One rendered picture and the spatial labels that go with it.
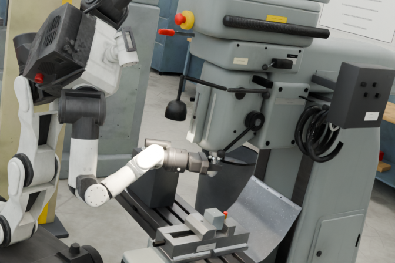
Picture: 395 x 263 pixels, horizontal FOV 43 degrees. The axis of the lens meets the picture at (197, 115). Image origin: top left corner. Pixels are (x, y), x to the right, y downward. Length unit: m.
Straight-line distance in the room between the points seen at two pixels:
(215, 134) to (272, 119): 0.22
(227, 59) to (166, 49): 7.50
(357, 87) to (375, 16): 4.99
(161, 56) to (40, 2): 6.01
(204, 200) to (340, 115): 2.38
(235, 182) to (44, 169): 1.97
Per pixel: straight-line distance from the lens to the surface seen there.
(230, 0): 1.57
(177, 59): 9.28
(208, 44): 1.71
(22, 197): 2.19
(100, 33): 1.82
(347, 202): 2.24
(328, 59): 1.96
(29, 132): 2.11
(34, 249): 2.51
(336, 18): 7.03
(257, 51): 1.69
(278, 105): 1.82
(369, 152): 2.21
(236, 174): 3.80
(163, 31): 1.71
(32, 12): 3.25
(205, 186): 3.92
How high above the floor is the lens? 1.91
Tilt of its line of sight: 16 degrees down
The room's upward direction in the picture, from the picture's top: 11 degrees clockwise
